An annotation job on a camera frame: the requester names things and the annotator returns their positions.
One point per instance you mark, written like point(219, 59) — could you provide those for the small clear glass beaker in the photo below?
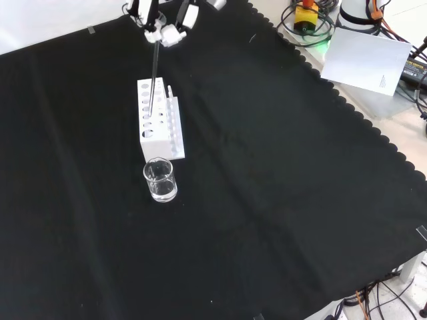
point(160, 186)

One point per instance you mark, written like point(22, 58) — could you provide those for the black bench cloth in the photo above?
point(233, 200)

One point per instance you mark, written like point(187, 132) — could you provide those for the clear cloth clip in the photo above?
point(90, 30)
point(258, 317)
point(422, 232)

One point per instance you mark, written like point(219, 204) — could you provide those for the pale board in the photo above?
point(363, 60)

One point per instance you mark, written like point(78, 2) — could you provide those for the white table leg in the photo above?
point(413, 266)

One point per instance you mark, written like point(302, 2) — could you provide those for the yellow stop button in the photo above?
point(305, 18)

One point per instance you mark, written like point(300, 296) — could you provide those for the black power adapter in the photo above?
point(415, 69)

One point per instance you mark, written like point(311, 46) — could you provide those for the white test tube rack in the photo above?
point(156, 143)

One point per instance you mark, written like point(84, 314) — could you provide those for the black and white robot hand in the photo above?
point(166, 31)

